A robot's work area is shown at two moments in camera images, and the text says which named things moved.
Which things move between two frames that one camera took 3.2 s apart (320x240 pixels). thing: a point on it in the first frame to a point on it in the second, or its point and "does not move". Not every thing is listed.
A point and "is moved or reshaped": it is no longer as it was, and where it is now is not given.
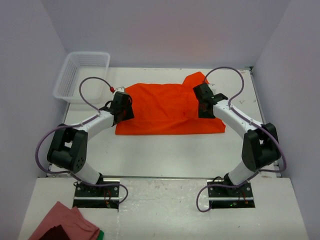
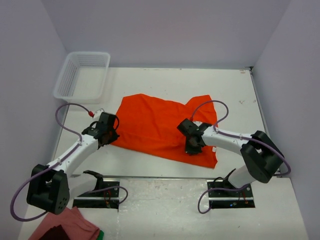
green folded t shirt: [101, 235] does not move
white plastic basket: [77, 66] does not move
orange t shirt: [168, 109] is moved or reshaped
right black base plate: [227, 197] does not move
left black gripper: [129, 115] to [113, 137]
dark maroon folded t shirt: [57, 233] does not move
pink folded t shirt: [75, 225] does not move
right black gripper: [202, 115] to [191, 151]
